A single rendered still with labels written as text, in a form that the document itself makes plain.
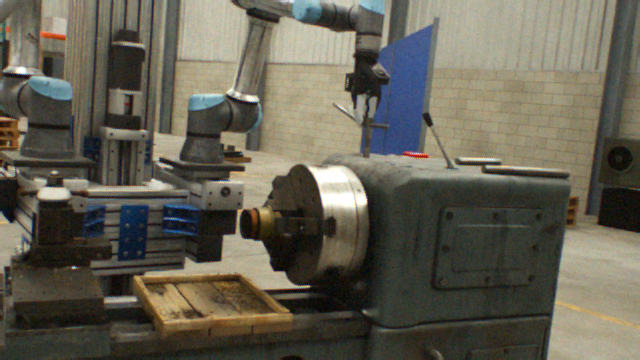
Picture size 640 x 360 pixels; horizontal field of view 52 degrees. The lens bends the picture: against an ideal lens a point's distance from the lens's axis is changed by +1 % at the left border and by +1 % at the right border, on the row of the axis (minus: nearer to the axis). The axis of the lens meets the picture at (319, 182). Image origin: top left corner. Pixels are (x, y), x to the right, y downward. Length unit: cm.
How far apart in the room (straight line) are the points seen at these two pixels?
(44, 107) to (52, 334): 86
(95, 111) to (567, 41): 1089
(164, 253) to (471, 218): 102
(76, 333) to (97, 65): 112
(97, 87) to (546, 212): 144
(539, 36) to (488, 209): 1118
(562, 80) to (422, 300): 1089
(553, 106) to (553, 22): 152
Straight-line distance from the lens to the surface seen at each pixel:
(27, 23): 217
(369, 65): 183
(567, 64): 1247
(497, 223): 176
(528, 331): 193
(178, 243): 220
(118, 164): 225
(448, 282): 170
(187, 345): 148
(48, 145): 203
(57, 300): 137
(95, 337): 137
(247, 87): 226
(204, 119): 219
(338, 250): 157
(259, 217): 160
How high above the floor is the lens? 139
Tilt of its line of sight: 7 degrees down
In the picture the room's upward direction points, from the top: 5 degrees clockwise
